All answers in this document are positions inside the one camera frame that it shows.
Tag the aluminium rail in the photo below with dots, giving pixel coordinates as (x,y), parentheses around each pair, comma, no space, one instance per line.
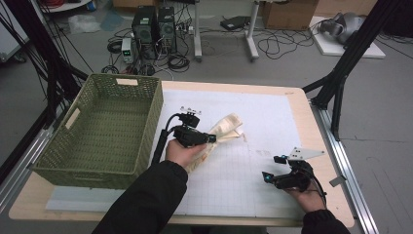
(22,162)
(350,169)

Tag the white floor platform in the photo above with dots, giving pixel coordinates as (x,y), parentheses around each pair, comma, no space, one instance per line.
(331,48)

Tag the person's right hand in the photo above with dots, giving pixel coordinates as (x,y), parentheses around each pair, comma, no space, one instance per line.
(308,200)

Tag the small grey tag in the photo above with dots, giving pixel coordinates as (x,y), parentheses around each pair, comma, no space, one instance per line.
(337,181)

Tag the white cabinet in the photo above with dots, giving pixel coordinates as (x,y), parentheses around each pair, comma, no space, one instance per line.
(11,35)

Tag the black flat device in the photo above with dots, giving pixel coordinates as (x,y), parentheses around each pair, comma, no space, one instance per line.
(234,22)

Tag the clear plastic bag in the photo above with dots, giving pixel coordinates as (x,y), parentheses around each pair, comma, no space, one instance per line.
(83,24)

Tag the green woven basket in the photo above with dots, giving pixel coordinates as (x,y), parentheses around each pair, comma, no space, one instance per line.
(107,130)

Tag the white gridded foam mat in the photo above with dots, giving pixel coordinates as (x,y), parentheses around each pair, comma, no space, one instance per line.
(243,182)

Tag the grey rounded device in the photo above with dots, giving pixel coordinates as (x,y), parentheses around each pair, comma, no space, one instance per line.
(347,26)

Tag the brown cardboard box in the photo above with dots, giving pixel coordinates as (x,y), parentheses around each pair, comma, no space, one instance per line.
(289,14)

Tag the person's left hand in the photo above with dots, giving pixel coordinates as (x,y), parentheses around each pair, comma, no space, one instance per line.
(181,156)

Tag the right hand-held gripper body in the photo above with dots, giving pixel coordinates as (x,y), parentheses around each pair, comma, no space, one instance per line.
(295,180)

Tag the black computer tower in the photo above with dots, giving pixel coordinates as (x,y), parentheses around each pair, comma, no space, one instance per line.
(144,31)
(167,29)

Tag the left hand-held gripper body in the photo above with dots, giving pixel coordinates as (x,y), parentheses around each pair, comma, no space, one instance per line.
(190,135)

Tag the white desk leg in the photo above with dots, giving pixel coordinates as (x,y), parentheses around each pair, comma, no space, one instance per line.
(197,32)
(252,32)

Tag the cream printed cloth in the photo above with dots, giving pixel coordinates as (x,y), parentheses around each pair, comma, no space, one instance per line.
(227,126)

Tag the grey power supply unit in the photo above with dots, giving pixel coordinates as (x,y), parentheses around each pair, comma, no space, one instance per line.
(127,50)

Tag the black metal frame stand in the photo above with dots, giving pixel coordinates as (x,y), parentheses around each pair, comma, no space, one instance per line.
(48,65)
(354,48)

